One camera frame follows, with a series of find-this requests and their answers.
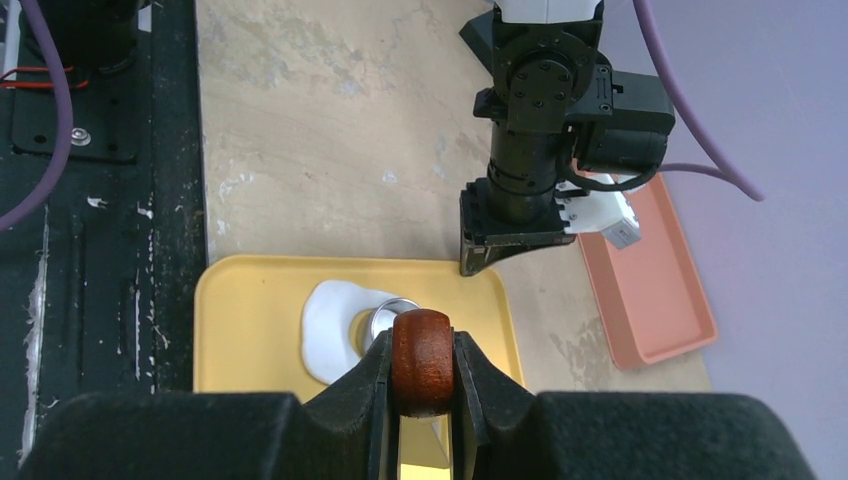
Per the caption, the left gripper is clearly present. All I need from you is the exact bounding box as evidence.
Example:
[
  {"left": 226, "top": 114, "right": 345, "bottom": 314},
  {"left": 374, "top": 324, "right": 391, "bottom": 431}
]
[{"left": 459, "top": 178, "right": 575, "bottom": 277}]

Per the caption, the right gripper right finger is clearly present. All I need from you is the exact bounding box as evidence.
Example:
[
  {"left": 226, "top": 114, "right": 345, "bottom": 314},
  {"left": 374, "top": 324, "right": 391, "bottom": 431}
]
[{"left": 452, "top": 332, "right": 814, "bottom": 479}]

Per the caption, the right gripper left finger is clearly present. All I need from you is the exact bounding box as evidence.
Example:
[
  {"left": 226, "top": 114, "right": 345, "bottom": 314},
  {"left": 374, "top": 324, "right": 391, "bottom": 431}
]
[{"left": 18, "top": 333, "right": 398, "bottom": 479}]

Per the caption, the metal ring cutter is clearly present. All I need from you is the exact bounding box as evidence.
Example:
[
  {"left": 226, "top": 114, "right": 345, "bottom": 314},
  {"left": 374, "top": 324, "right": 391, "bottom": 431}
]
[{"left": 360, "top": 297, "right": 420, "bottom": 353}]

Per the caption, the white dough ball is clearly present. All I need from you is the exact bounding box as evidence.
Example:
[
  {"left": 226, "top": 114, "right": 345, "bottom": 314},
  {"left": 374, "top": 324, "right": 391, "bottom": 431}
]
[{"left": 301, "top": 280, "right": 399, "bottom": 385}]

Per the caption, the yellow tray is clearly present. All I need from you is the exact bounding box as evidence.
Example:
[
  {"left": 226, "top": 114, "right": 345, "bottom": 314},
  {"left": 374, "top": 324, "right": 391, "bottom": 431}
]
[{"left": 194, "top": 255, "right": 523, "bottom": 479}]

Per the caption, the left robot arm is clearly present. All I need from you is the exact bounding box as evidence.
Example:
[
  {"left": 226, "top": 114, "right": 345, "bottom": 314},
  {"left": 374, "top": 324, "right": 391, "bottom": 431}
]
[{"left": 459, "top": 1, "right": 676, "bottom": 277}]

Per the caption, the pink tray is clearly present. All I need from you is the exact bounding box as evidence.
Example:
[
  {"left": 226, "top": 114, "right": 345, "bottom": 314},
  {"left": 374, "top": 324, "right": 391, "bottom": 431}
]
[{"left": 578, "top": 175, "right": 718, "bottom": 370}]

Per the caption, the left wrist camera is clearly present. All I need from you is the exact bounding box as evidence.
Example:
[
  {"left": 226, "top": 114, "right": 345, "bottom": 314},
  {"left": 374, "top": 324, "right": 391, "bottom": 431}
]
[{"left": 554, "top": 181, "right": 642, "bottom": 249}]

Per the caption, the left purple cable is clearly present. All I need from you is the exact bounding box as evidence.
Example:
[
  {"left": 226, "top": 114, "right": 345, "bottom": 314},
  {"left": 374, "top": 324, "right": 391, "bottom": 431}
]
[{"left": 629, "top": 0, "right": 766, "bottom": 203}]

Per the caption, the purple cable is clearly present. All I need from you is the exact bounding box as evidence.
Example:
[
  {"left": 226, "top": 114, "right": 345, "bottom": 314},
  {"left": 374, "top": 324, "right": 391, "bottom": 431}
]
[
  {"left": 629, "top": 0, "right": 766, "bottom": 203},
  {"left": 0, "top": 0, "right": 75, "bottom": 233}
]

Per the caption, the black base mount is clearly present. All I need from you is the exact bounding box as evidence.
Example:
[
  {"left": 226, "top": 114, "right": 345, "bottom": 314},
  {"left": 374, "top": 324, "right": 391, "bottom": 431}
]
[{"left": 1, "top": 1, "right": 207, "bottom": 478}]

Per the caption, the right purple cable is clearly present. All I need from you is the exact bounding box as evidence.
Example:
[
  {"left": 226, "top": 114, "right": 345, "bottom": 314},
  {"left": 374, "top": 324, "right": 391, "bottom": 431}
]
[{"left": 0, "top": 0, "right": 75, "bottom": 233}]

